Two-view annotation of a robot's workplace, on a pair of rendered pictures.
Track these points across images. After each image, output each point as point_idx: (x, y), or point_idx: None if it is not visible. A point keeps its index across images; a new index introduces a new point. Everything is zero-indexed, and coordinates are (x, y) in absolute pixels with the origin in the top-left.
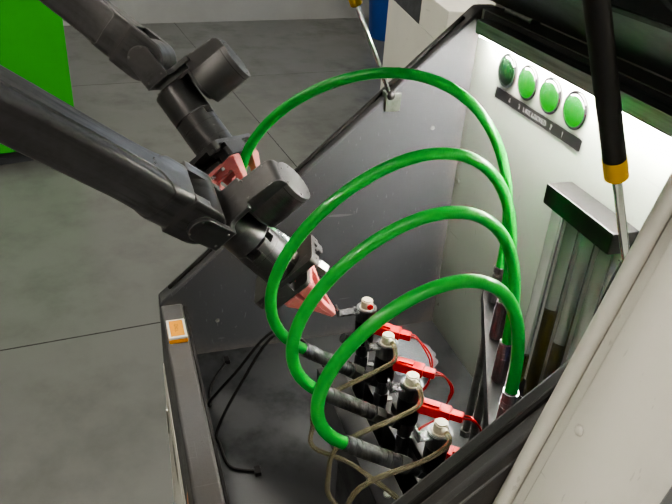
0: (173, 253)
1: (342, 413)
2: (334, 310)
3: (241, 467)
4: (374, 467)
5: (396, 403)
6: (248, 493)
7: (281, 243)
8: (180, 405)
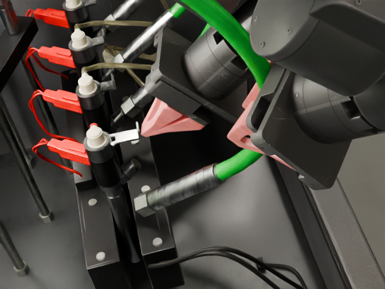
0: None
1: (152, 179)
2: (142, 126)
3: (279, 271)
4: (131, 122)
5: (87, 176)
6: (268, 239)
7: (203, 34)
8: (353, 217)
